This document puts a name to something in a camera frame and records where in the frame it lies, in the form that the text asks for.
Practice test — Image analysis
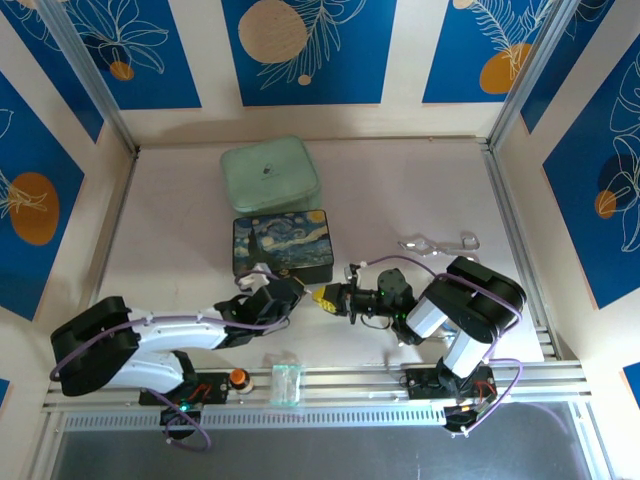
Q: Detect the starry night painted box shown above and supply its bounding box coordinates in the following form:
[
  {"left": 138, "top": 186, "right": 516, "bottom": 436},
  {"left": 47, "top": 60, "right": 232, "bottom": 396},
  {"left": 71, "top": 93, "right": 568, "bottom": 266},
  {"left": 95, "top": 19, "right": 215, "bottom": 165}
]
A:
[{"left": 232, "top": 208, "right": 335, "bottom": 284}]

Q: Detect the orange button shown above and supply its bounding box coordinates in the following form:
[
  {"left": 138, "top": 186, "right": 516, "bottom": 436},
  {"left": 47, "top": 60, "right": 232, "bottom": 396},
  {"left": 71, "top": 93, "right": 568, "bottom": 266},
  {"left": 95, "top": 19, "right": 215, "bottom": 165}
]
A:
[{"left": 228, "top": 368, "right": 254, "bottom": 395}]

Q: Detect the clear plastic box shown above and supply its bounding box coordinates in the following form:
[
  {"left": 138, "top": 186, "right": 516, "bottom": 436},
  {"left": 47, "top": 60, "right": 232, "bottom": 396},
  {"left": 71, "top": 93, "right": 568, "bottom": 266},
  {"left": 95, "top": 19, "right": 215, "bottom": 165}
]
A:
[{"left": 269, "top": 363, "right": 306, "bottom": 407}]

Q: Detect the mint green zippered case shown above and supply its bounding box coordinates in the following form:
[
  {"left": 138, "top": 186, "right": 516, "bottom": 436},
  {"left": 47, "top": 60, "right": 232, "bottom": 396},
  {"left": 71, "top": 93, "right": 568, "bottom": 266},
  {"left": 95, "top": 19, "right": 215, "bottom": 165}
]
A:
[{"left": 219, "top": 134, "right": 324, "bottom": 219}]

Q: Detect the grey metal panel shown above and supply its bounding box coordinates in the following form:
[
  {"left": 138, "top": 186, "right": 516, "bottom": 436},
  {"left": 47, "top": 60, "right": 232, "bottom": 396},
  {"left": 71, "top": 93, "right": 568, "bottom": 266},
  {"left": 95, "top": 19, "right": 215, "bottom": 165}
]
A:
[{"left": 47, "top": 399, "right": 616, "bottom": 480}]

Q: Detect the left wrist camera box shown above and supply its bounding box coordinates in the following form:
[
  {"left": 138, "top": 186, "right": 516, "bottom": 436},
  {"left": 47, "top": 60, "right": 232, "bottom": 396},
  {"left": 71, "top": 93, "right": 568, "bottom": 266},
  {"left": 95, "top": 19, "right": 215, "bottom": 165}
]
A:
[{"left": 234, "top": 262, "right": 274, "bottom": 292}]

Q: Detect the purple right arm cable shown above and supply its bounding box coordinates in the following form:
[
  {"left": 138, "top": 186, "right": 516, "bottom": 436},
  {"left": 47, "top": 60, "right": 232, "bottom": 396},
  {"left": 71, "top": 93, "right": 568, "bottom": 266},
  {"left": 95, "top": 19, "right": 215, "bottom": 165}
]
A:
[{"left": 357, "top": 254, "right": 526, "bottom": 436}]

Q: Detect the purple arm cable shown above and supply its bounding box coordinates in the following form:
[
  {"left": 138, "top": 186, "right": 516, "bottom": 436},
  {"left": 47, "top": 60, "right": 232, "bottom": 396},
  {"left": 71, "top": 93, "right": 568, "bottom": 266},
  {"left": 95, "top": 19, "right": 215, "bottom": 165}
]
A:
[
  {"left": 49, "top": 272, "right": 294, "bottom": 454},
  {"left": 357, "top": 254, "right": 526, "bottom": 436}
]

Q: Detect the aluminium front rail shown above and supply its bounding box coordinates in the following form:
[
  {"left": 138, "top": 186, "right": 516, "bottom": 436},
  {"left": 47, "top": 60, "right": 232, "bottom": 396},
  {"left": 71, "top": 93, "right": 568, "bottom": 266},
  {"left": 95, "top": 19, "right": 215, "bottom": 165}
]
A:
[{"left": 42, "top": 360, "right": 596, "bottom": 416}]

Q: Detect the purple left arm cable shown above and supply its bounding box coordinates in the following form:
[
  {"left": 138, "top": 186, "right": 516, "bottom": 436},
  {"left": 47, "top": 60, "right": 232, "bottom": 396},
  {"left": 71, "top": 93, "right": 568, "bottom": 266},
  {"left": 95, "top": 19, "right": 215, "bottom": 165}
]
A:
[{"left": 49, "top": 272, "right": 294, "bottom": 454}]

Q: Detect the slotted grey cable duct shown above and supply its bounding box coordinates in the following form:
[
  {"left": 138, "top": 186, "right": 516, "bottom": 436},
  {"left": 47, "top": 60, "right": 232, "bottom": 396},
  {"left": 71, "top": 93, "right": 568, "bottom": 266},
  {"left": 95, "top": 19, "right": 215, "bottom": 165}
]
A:
[{"left": 59, "top": 403, "right": 451, "bottom": 432}]

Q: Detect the aluminium side rail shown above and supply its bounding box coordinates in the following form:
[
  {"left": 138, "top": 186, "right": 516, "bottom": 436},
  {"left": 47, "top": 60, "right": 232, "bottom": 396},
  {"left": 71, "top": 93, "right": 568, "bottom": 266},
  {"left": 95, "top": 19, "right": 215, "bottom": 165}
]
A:
[
  {"left": 480, "top": 142, "right": 559, "bottom": 362},
  {"left": 74, "top": 149, "right": 139, "bottom": 371}
]

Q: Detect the aluminium frame post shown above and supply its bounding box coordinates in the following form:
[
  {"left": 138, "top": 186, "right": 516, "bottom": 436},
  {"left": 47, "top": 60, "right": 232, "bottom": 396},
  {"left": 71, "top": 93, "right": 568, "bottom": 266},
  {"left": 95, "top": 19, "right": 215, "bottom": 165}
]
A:
[
  {"left": 487, "top": 0, "right": 586, "bottom": 151},
  {"left": 37, "top": 0, "right": 140, "bottom": 157}
]

